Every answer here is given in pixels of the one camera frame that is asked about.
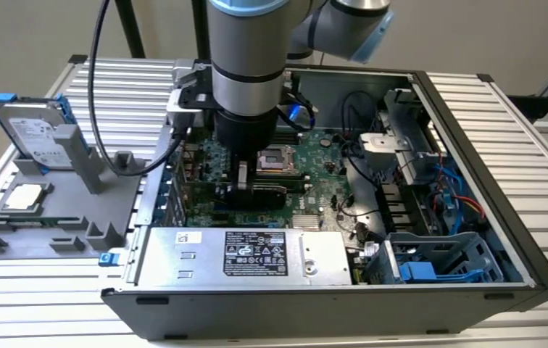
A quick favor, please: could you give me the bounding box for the blue empty disk carrier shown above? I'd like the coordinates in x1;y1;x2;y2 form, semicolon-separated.
398;262;493;286

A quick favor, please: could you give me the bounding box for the green graphics card black shroud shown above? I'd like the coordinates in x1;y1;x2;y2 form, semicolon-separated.
179;180;289;212

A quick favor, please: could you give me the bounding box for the black stand pole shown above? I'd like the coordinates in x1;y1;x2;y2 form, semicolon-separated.
191;0;212;61
114;0;147;59

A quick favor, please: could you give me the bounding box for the metal drive cage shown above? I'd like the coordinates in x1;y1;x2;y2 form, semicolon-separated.
358;86;449;186

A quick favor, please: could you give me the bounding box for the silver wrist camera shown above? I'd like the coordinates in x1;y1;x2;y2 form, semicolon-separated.
281;101;314;128

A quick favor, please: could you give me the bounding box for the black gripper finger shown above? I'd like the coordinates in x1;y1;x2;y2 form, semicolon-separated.
228;152;257;192

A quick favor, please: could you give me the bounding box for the grey open PC case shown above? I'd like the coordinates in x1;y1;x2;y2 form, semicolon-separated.
101;57;548;341

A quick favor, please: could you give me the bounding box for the red wire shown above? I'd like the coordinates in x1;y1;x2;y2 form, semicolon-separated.
452;194;487;220

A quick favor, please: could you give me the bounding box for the black wire loop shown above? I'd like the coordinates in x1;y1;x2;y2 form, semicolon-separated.
340;90;378;160

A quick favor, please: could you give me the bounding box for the green motherboard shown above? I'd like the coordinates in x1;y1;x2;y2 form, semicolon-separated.
185;128;353;233

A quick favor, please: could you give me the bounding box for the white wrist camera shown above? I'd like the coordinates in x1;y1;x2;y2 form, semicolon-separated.
166;90;207;126

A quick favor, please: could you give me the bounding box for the thick black cable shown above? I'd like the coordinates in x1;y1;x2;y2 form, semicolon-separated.
87;0;189;178

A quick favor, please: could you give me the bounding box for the grey plastic disk bay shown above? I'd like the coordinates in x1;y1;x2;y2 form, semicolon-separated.
365;231;505;286

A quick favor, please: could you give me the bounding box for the metal CPU socket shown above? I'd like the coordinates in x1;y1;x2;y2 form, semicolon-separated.
254;144;301;174

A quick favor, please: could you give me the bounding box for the hard disk in blue carrier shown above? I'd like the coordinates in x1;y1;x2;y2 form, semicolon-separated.
0;88;78;175

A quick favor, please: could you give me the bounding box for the silver CPU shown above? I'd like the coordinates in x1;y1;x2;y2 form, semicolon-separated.
2;183;46;212

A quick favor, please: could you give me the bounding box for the small silver heat sink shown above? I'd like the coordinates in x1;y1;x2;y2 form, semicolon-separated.
292;214;324;231

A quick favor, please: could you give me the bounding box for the blue case latch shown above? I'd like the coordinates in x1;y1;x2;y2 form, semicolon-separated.
98;252;122;268

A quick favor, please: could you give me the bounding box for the silver power supply unit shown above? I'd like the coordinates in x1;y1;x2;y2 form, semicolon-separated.
134;227;356;287

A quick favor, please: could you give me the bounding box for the grey plastic parts rack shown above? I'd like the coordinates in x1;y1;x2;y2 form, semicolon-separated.
0;125;149;262

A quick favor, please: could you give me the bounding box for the blue data wire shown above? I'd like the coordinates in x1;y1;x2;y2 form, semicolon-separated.
430;162;469;235

